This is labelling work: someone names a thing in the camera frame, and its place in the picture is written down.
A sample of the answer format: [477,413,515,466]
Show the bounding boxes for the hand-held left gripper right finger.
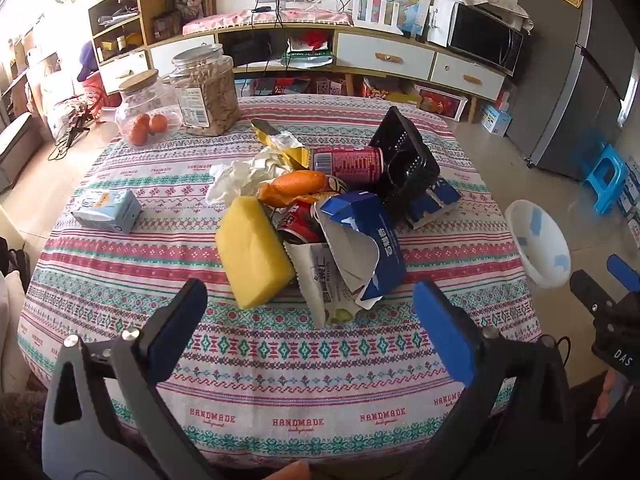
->
[400,280,583,480]

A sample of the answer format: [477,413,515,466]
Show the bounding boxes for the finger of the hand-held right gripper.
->
[570,269,618,321]
[606,254,640,293]

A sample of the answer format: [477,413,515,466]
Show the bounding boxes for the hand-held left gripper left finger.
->
[41,278,216,480]

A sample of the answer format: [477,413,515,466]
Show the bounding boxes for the white plastic bin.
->
[504,199,572,290]

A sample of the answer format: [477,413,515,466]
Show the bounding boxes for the torn blue carton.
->
[312,190,407,311]

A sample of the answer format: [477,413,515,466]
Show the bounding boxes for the yellow sponge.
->
[215,195,296,310]

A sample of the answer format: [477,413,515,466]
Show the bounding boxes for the blue white carton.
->
[405,177,462,231]

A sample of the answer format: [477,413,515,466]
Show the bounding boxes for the light blue tissue pack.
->
[71,189,142,234]

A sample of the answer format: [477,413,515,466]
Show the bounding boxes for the white snack wrapper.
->
[284,240,371,328]

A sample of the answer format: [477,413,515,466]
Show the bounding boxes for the white tissue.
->
[206,152,281,208]

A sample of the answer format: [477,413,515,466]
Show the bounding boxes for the red cartoon snack packet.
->
[275,200,326,246]

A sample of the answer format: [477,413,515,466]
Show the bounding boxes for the black plastic tray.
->
[369,106,441,221]

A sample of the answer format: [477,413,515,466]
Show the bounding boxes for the orange wrapper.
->
[257,170,328,208]

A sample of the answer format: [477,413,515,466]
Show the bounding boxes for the red drink can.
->
[310,146,385,175]

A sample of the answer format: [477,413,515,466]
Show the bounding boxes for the yellow snack packet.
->
[250,119,311,171]

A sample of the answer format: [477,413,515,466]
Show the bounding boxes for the person's right hand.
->
[595,371,626,418]

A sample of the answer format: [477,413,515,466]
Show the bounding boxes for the patterned tablecloth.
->
[17,92,543,471]

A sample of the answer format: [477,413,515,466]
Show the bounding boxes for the blue plastic stool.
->
[580,144,630,216]

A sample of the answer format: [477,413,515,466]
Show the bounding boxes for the blue white cardboard box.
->
[480,102,513,137]

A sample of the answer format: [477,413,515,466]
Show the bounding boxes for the grey refrigerator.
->
[505,0,640,181]

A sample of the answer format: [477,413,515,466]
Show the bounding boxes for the red picture box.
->
[415,85,468,121]

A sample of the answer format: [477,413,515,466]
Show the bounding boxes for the glass jar with wooden lid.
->
[115,69,182,148]

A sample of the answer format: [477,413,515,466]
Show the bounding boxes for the clear plastic snack jar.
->
[169,44,240,137]

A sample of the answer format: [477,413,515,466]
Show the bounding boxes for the yellow cardboard box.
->
[362,77,421,106]

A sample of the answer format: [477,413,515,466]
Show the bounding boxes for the white drawer beside microwave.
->
[431,52,506,102]

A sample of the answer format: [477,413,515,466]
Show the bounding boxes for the small white drawer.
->
[150,35,217,77]

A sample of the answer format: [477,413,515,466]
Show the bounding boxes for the black microwave oven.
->
[427,0,525,77]

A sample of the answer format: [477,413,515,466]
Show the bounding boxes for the wide white drawer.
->
[335,31,436,81]

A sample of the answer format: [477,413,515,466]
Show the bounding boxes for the purple cloth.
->
[77,42,101,81]

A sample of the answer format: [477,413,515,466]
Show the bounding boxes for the wooden white cabinet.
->
[97,17,507,123]

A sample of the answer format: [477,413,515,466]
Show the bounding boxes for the black box in cabinet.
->
[230,35,273,66]

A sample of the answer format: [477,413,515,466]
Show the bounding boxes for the green and red bags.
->
[287,30,333,68]

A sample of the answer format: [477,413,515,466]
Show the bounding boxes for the pink cabinet cloth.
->
[182,8,353,37]

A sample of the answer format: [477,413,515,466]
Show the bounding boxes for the colourful map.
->
[350,0,432,36]

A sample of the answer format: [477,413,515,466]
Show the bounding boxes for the white router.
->
[352,0,401,31]

